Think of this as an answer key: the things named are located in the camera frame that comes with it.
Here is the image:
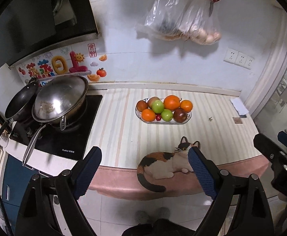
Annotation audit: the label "dark red apple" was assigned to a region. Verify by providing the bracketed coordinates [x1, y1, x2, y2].
[173, 108, 187, 123]

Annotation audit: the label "small green apple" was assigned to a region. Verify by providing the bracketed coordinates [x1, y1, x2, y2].
[161, 109, 173, 122]

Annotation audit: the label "red cherry tomato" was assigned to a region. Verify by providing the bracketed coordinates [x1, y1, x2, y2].
[156, 114, 162, 122]

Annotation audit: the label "large orange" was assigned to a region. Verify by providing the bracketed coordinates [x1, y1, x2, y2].
[163, 95, 180, 111]

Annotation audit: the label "large green apple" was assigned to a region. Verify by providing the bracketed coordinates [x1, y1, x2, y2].
[151, 100, 164, 114]

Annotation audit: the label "small brown round fruit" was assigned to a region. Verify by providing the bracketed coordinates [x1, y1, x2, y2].
[136, 100, 148, 112]

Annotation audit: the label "brown pear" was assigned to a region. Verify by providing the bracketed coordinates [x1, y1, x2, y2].
[147, 96, 159, 108]

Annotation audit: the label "black induction cooktop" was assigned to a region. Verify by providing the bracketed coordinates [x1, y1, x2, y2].
[9, 94, 103, 161]

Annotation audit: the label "small brown card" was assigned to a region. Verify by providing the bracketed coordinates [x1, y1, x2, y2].
[233, 117, 243, 124]

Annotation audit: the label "white folded cloth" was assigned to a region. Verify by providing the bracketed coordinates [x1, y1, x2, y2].
[230, 98, 249, 118]

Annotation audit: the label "striped table mat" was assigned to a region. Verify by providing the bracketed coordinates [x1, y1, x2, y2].
[87, 88, 268, 200]

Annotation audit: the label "calico cat shaped mat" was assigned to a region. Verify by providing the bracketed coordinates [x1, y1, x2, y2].
[137, 136, 201, 192]

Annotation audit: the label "oval floral ceramic plate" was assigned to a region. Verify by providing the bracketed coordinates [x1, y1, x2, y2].
[135, 97, 193, 125]

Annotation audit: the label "grey slippers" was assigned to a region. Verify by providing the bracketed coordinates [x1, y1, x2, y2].
[134, 207, 171, 224]

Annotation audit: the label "black frying pan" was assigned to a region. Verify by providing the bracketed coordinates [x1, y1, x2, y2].
[0, 77, 39, 137]

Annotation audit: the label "plastic bag with eggs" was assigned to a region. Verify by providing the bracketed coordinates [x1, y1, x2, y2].
[179, 0, 222, 45]

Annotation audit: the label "left clear plastic bag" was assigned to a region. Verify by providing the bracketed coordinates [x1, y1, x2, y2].
[135, 0, 192, 41]

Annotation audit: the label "black range hood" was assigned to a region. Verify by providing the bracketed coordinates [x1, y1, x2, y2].
[0, 0, 98, 68]

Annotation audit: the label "steel wok with handle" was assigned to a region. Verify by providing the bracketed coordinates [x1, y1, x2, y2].
[22, 94, 86, 166]

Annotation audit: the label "right white wall socket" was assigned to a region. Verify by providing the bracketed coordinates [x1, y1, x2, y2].
[244, 56, 254, 69]

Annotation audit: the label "white wall socket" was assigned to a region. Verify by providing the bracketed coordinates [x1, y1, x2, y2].
[224, 48, 239, 64]
[244, 56, 254, 69]
[235, 52, 247, 67]

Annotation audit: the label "middle white wall socket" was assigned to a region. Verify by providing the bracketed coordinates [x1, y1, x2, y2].
[235, 52, 247, 67]

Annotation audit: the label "left white wall socket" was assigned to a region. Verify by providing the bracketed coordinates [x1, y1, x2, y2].
[224, 48, 239, 64]

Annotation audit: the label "colourful wall sticker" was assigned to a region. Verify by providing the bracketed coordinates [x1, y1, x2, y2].
[16, 41, 108, 86]

